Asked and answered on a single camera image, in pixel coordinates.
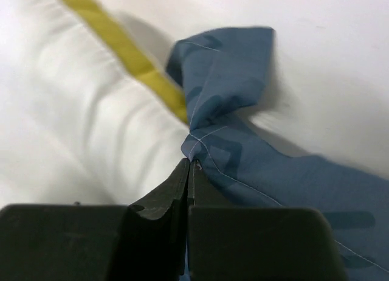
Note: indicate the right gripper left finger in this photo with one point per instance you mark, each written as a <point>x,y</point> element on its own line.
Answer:
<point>145,240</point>

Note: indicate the blue cartoon print pillowcase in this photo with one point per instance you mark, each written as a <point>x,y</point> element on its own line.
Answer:
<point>223,71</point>

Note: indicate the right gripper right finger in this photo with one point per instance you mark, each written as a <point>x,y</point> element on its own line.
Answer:
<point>229,242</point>

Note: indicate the white pillow yellow edge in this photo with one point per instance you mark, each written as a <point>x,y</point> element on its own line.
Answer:
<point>85,115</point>

